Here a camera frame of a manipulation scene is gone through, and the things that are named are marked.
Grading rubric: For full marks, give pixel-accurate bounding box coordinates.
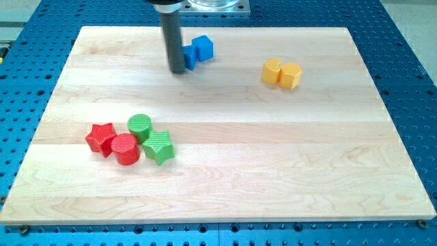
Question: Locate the light wooden board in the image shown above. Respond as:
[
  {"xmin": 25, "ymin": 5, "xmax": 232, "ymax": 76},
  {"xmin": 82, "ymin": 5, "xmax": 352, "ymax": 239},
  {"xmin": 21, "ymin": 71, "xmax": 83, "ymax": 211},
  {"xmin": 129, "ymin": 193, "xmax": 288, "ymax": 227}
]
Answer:
[{"xmin": 1, "ymin": 26, "xmax": 436, "ymax": 225}]

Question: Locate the green star block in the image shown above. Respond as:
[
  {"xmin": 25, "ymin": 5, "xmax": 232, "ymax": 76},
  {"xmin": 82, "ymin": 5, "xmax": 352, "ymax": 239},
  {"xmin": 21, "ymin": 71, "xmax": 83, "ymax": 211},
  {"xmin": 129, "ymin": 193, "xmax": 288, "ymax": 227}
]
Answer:
[{"xmin": 141, "ymin": 131, "xmax": 175, "ymax": 166}]

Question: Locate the yellow heart block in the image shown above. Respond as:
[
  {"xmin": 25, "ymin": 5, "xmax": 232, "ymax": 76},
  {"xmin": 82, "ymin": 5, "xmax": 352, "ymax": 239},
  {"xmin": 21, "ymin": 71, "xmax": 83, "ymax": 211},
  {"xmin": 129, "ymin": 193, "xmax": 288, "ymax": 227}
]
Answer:
[{"xmin": 262, "ymin": 58, "xmax": 281, "ymax": 85}]

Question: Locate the blue angular block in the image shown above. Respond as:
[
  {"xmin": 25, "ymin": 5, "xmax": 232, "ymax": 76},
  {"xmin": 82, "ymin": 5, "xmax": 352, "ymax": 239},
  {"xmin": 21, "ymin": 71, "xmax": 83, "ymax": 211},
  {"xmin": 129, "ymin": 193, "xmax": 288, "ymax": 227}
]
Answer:
[{"xmin": 183, "ymin": 44, "xmax": 197, "ymax": 70}]

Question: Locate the blue cube block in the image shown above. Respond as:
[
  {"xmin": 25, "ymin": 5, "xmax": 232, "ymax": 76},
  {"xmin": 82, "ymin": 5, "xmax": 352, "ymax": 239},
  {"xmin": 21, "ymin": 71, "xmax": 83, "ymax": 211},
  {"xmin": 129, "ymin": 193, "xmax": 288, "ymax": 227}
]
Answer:
[{"xmin": 192, "ymin": 35, "xmax": 214, "ymax": 62}]

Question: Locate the green cylinder block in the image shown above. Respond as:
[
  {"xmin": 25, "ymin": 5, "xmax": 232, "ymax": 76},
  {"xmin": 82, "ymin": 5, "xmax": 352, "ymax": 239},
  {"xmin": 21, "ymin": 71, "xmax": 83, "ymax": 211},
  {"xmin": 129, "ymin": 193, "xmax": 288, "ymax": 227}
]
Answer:
[{"xmin": 127, "ymin": 114, "xmax": 152, "ymax": 144}]

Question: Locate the yellow hexagon block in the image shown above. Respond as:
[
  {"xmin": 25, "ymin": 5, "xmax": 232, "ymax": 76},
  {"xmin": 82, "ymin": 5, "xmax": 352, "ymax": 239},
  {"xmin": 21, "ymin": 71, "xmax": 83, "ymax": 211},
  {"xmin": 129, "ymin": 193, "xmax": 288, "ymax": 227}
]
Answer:
[{"xmin": 279, "ymin": 63, "xmax": 302, "ymax": 90}]

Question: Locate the red cylinder block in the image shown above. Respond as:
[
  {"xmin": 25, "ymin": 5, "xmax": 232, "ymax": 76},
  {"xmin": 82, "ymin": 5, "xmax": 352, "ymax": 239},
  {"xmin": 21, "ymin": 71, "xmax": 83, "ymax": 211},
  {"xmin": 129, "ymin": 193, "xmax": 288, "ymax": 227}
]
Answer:
[{"xmin": 111, "ymin": 133, "xmax": 140, "ymax": 165}]

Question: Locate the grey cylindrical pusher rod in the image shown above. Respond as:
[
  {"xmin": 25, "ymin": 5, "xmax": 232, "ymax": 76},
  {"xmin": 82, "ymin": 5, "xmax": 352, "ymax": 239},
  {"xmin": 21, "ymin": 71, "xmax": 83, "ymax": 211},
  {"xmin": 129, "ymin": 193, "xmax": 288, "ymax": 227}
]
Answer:
[{"xmin": 160, "ymin": 10, "xmax": 186, "ymax": 74}]

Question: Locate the red star block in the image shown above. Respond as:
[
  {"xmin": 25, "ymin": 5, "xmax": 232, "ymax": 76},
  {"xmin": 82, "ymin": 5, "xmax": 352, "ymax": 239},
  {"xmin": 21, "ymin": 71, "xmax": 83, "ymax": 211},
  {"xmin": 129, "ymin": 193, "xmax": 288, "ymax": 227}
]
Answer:
[{"xmin": 85, "ymin": 123, "xmax": 117, "ymax": 158}]

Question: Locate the blue perforated metal plate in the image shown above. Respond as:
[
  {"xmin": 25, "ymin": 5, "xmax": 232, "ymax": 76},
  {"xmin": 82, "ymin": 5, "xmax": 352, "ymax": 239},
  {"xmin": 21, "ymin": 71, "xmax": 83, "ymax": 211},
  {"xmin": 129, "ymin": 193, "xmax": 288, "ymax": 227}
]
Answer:
[{"xmin": 1, "ymin": 1, "xmax": 436, "ymax": 245}]

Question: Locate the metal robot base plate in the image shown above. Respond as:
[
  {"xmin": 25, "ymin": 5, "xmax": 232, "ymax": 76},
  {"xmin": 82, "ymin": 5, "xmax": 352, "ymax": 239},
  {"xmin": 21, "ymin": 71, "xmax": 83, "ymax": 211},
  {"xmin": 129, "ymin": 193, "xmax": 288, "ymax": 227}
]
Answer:
[{"xmin": 180, "ymin": 0, "xmax": 251, "ymax": 16}]

